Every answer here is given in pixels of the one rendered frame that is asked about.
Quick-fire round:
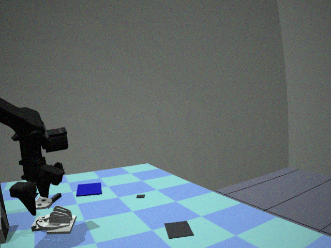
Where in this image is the dark grey rectangular bar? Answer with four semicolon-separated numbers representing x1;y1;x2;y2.
51;193;62;203

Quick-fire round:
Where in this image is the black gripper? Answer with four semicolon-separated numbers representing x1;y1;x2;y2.
9;154;51;216

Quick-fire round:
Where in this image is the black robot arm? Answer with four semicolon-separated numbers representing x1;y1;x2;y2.
0;98;68;185

